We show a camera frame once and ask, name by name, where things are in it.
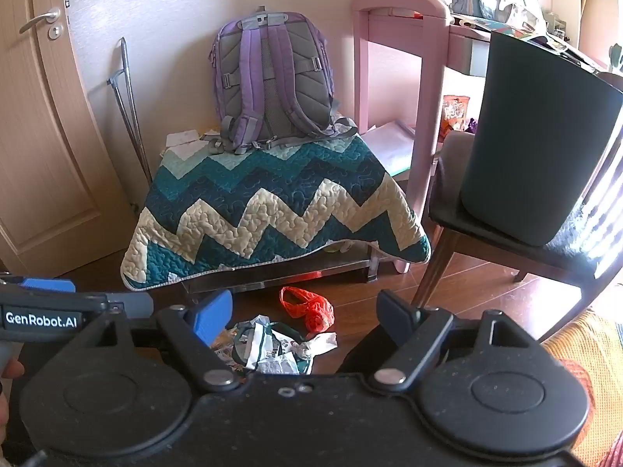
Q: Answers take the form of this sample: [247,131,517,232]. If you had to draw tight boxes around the beige wrapper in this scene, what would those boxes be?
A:
[211,328,241,365]

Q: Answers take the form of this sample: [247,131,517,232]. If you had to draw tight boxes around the pink desk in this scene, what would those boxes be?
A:
[351,0,609,274]

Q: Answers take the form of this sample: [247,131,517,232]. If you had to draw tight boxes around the white notebook under desk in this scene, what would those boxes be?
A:
[363,119,418,178]

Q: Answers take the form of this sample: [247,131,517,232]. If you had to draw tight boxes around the purple grey backpack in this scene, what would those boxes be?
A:
[210,6,358,154]

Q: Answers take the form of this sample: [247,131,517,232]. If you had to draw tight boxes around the white green wrapper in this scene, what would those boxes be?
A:
[232,316,315,376]

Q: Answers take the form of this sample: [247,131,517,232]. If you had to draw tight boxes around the orange snack bag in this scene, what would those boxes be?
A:
[440,95,472,142]

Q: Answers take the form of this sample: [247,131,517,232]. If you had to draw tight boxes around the grey folded metal rack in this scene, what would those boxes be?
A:
[107,36,154,190]

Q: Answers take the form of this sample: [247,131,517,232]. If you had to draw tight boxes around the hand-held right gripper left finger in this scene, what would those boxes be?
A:
[85,289,241,392]

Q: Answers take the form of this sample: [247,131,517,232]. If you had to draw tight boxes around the dark teal trash bin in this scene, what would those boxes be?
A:
[460,32,623,248]

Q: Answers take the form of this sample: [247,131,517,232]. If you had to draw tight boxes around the loose white papers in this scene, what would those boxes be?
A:
[165,126,222,157]

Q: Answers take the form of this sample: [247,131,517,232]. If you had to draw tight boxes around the beige wooden door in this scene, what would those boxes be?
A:
[0,0,147,278]

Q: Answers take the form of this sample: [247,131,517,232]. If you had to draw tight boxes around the orange patterned blanket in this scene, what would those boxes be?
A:
[540,309,623,467]

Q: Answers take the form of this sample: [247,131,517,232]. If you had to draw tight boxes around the teal zigzag quilt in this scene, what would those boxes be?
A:
[121,131,433,290]

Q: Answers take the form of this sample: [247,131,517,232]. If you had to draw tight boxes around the person's left hand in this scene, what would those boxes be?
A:
[0,357,25,441]

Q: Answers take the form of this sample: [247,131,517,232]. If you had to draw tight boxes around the red plastic bag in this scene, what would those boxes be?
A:
[279,286,336,334]

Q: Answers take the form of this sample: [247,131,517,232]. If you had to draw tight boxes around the dark wooden chair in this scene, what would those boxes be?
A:
[413,70,623,332]

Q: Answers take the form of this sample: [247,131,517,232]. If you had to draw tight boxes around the white pencil pouch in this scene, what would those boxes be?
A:
[496,2,547,31]

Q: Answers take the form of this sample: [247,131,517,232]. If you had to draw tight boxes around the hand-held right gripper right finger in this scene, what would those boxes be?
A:
[372,289,536,392]

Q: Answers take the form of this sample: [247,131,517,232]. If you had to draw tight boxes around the silver door handle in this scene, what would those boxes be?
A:
[19,7,62,40]

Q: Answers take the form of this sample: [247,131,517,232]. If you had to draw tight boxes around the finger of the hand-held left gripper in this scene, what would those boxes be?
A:
[73,292,155,323]
[0,275,77,297]

